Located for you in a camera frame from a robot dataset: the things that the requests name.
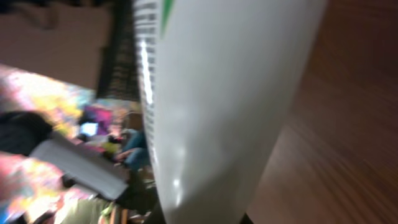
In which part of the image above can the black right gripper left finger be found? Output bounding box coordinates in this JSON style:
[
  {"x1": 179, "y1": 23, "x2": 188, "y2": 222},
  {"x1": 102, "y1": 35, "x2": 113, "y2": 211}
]
[{"x1": 146, "y1": 202, "x2": 166, "y2": 224}]

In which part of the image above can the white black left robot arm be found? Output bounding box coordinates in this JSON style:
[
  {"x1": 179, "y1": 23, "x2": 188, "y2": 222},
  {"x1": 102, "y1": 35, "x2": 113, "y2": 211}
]
[{"x1": 1, "y1": 111, "x2": 165, "y2": 223}]

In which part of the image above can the dark grey plastic basket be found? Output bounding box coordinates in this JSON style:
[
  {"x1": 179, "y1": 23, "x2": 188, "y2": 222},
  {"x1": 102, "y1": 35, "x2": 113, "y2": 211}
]
[{"x1": 96, "y1": 0, "x2": 140, "y2": 101}]

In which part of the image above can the white tube with cork cap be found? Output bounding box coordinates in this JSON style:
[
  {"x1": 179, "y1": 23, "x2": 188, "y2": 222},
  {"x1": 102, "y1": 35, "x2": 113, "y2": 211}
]
[{"x1": 132, "y1": 0, "x2": 327, "y2": 224}]

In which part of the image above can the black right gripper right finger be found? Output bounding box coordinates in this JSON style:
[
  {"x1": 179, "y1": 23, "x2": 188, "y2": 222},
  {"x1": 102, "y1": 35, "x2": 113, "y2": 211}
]
[{"x1": 239, "y1": 213, "x2": 254, "y2": 224}]

